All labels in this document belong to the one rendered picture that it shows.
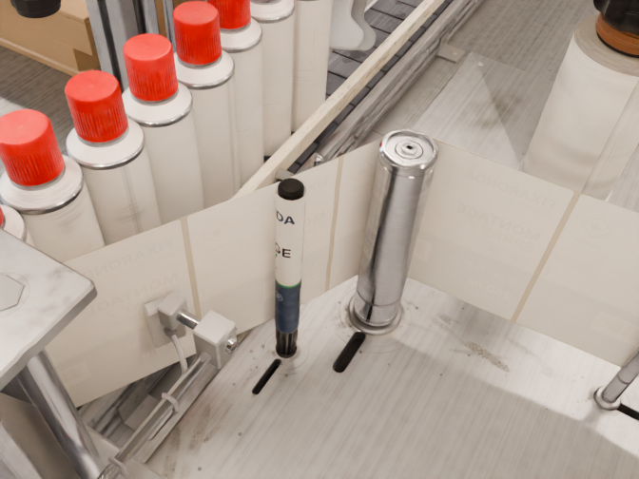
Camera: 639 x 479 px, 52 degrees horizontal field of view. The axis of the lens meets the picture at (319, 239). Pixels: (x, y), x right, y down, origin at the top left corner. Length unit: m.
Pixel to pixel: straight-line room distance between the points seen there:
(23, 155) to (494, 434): 0.38
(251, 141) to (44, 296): 0.38
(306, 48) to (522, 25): 0.48
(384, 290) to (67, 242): 0.23
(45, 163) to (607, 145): 0.43
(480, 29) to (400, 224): 0.61
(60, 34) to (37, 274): 0.63
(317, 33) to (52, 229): 0.31
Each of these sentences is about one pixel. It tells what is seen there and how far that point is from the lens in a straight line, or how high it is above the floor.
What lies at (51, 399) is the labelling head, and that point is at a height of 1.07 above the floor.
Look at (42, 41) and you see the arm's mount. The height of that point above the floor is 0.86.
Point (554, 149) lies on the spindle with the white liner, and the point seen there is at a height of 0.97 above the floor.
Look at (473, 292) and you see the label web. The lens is 0.52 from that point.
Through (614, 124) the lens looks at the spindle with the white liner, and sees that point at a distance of 0.58.
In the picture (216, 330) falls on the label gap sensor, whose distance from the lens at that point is 0.39.
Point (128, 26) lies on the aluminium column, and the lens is 0.66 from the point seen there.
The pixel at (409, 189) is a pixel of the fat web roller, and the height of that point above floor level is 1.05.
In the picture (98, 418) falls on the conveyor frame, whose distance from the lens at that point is 0.54.
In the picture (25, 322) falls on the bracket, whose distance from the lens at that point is 0.25.
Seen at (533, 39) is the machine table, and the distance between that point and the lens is 1.02.
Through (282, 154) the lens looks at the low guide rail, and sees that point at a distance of 0.63.
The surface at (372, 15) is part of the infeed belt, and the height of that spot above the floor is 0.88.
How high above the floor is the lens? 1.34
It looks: 50 degrees down
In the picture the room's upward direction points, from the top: 5 degrees clockwise
